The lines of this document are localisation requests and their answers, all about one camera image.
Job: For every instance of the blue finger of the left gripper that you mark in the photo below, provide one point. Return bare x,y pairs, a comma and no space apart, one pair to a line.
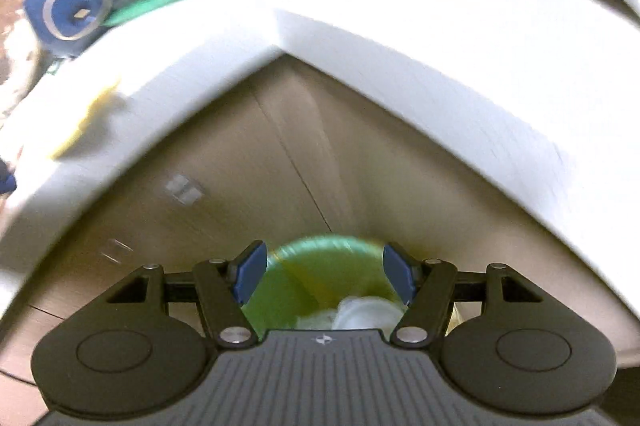
7,179

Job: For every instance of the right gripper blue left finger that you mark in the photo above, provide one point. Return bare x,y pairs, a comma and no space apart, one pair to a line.
223,288

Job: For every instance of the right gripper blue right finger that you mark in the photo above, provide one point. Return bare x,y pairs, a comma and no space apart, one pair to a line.
426,288

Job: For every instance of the white paper bowl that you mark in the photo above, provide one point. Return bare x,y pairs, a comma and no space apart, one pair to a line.
367,313

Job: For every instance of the green lined trash bin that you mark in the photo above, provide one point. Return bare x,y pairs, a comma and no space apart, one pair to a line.
306,280

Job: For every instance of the yellow round sponge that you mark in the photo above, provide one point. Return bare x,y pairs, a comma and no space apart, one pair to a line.
73,129

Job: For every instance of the round wooden cutting board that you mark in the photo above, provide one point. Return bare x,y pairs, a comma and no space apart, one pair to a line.
20,56

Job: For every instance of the upper cabinet handle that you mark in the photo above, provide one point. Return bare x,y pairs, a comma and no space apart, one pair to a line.
184,190

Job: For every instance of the cabinet handle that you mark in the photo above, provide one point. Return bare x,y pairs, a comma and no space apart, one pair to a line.
117,252
184,190

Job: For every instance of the lower cabinet handle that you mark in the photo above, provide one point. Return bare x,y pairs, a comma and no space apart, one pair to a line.
117,252

